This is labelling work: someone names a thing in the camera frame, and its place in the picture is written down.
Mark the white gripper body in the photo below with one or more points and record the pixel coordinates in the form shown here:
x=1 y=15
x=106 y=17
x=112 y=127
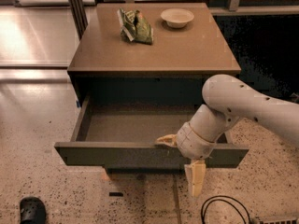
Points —
x=192 y=142

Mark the white bowl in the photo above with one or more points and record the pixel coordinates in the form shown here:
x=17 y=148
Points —
x=177 y=17

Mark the black perforated shoe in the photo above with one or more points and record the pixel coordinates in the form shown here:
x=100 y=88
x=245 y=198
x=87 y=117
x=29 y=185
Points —
x=32 y=211

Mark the drawer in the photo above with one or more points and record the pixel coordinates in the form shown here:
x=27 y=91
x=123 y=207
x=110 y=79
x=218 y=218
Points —
x=121 y=137

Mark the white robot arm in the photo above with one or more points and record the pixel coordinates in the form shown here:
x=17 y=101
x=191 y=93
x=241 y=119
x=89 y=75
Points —
x=227 y=100

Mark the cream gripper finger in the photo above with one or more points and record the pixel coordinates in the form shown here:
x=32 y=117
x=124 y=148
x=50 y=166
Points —
x=168 y=140
x=195 y=174

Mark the power strip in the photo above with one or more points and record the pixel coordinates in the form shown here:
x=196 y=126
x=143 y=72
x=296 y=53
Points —
x=275 y=220

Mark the brown drawer cabinet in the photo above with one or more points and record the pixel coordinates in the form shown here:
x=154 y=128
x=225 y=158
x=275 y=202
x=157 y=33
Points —
x=171 y=71

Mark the green chip bag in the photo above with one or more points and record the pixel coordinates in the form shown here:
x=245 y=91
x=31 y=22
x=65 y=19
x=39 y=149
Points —
x=135 y=27

